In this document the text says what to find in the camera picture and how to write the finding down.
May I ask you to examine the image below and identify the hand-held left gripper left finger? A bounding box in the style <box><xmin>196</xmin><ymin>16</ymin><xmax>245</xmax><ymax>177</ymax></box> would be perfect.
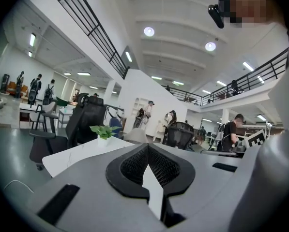
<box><xmin>28</xmin><ymin>143</ymin><xmax>168</xmax><ymax>232</ymax></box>

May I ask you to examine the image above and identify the blue chair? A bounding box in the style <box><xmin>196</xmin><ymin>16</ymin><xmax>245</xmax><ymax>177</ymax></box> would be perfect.
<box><xmin>109</xmin><ymin>118</ymin><xmax>123</xmax><ymax>139</ymax></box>

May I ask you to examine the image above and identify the black high-back office chair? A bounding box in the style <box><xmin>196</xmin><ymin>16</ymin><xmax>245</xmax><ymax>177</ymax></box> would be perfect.
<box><xmin>29</xmin><ymin>93</ymin><xmax>105</xmax><ymax>171</ymax></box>

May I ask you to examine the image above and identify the white chair black frame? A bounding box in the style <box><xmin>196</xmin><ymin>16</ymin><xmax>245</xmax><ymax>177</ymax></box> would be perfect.
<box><xmin>29</xmin><ymin>102</ymin><xmax>60</xmax><ymax>133</ymax></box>

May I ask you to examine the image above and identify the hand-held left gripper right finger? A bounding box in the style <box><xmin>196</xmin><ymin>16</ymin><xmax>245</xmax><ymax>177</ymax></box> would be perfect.
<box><xmin>148</xmin><ymin>143</ymin><xmax>245</xmax><ymax>228</ymax></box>

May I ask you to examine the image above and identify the black mesh office chair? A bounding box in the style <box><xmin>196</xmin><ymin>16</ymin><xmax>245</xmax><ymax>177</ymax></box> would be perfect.
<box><xmin>162</xmin><ymin>121</ymin><xmax>196</xmax><ymax>151</ymax></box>

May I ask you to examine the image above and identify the white cable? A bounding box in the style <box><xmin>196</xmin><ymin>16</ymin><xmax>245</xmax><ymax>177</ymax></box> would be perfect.
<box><xmin>3</xmin><ymin>179</ymin><xmax>35</xmax><ymax>193</ymax></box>

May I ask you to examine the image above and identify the black head-worn camera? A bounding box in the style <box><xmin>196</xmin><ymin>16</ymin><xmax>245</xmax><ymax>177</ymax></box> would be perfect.
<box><xmin>208</xmin><ymin>0</ymin><xmax>231</xmax><ymax>29</ymax></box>

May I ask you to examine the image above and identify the green potted plant white pot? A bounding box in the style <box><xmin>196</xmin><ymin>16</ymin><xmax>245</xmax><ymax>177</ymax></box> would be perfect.
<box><xmin>90</xmin><ymin>125</ymin><xmax>122</xmax><ymax>147</ymax></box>

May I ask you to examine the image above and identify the black balcony railing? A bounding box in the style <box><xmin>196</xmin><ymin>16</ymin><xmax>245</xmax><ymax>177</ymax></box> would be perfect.
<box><xmin>161</xmin><ymin>47</ymin><xmax>289</xmax><ymax>107</ymax></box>

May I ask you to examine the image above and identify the person's head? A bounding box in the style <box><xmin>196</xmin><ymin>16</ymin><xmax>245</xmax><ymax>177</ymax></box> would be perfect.
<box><xmin>228</xmin><ymin>0</ymin><xmax>287</xmax><ymax>29</ymax></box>

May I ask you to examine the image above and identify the white marble table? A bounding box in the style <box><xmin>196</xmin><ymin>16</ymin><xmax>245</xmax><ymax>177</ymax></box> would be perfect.
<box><xmin>42</xmin><ymin>136</ymin><xmax>135</xmax><ymax>178</ymax></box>

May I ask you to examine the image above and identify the black stair railing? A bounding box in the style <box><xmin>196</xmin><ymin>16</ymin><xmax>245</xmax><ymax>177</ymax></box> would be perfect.
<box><xmin>44</xmin><ymin>0</ymin><xmax>131</xmax><ymax>80</ymax></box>

